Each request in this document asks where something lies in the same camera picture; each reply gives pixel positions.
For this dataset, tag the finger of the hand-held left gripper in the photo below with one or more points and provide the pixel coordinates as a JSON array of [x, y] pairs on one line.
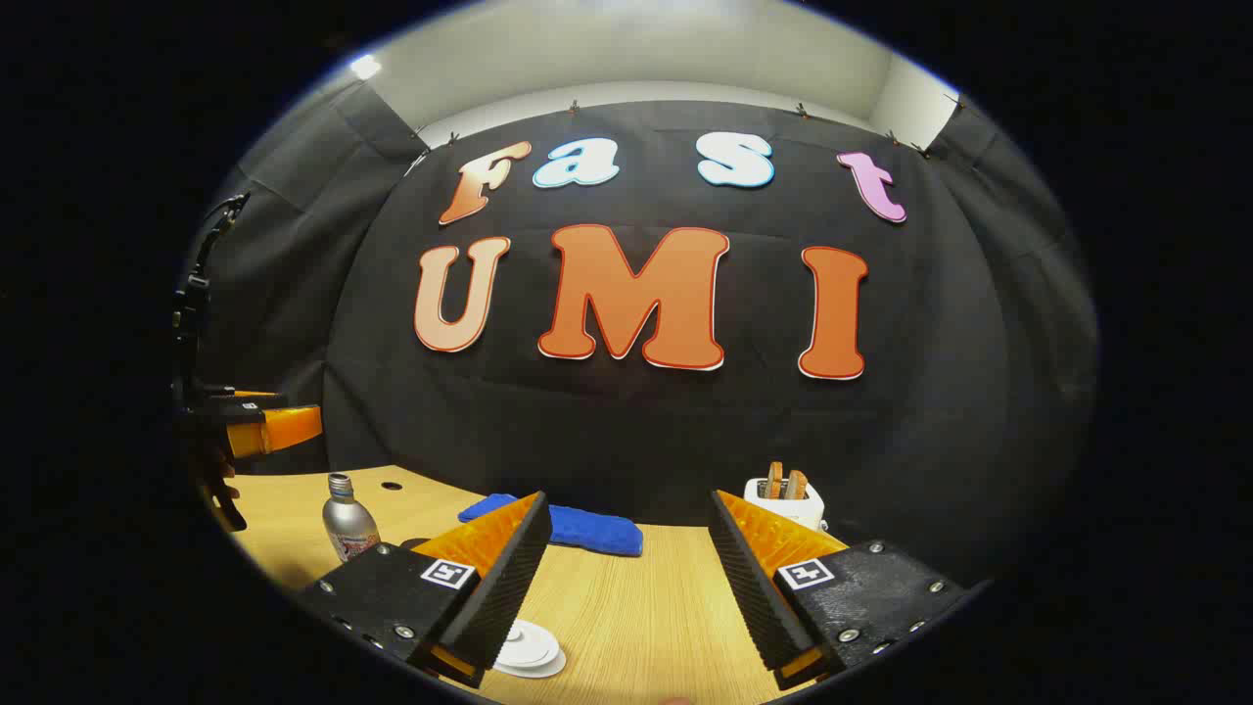
[[279, 429]]

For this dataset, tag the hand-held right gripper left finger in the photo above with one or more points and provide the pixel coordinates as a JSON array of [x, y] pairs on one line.
[[509, 587]]

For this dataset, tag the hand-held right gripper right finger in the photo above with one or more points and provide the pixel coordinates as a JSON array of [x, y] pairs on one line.
[[754, 597]]

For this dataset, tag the white teacup lid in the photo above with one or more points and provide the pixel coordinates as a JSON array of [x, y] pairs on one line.
[[529, 646]]

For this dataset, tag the dark round coaster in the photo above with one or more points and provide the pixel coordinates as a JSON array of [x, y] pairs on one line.
[[416, 542]]

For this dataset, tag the silver water bottle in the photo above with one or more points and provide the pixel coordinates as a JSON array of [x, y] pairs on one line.
[[348, 519]]

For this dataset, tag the white toaster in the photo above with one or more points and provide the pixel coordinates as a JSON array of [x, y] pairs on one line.
[[798, 511]]

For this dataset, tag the blue towel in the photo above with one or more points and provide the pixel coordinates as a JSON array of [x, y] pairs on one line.
[[587, 529]]

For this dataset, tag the toasted bread slice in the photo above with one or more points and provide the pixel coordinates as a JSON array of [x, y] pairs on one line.
[[774, 480], [797, 485]]

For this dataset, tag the black backdrop cloth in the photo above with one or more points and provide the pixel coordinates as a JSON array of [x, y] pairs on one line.
[[626, 431]]

